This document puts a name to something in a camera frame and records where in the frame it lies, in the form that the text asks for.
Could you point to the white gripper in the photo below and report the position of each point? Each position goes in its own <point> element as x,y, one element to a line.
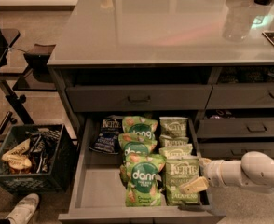
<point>216,172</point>

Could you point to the green Kettle jalapeno chip bag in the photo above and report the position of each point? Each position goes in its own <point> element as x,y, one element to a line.
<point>178,172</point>

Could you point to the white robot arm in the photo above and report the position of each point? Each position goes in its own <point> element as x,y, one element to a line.
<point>254,172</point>

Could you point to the grey bottom right drawer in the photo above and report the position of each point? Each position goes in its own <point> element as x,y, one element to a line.
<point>235,150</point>

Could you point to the green Kettle bag second row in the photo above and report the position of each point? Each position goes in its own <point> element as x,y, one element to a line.
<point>176,151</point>

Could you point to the green Kettle bag third row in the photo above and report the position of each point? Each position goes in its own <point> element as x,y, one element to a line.
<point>167,141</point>

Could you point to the grey middle right drawer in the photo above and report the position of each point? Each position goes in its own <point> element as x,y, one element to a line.
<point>239,127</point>

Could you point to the green Kettle bag back row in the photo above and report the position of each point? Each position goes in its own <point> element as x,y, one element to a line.
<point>173,126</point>

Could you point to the front green Dang chip bag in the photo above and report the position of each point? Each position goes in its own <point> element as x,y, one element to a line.
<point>142,187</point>

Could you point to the green dang chip bag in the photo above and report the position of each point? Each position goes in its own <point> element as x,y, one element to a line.
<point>134,143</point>
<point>140,126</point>
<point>142,187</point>

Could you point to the back green Dang chip bag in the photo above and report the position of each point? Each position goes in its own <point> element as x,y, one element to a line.
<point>140,126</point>

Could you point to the middle green Dang chip bag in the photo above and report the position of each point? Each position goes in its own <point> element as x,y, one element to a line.
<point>134,143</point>

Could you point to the dark blue Kettle chip bag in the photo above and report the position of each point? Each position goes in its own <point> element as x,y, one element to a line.
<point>107,139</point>

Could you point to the grey top right drawer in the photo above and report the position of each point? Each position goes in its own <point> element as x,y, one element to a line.
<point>241,96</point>

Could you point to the open grey middle drawer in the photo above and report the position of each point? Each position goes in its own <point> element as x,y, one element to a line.
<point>98,195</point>

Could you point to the grey top left drawer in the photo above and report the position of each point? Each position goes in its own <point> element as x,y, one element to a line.
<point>138,97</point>

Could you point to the yellow chip bag in crate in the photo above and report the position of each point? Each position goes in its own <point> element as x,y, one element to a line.
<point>17,160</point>

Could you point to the dark snack bags in crate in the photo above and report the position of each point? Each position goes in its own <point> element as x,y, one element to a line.
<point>43,145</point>

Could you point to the dark green plastic crate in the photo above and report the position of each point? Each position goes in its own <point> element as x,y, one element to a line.
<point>60,173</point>

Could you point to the white shoe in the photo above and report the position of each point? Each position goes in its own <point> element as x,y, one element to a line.
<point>24,210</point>

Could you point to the black side desk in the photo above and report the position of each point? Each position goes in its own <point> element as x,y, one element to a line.
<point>7,40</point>

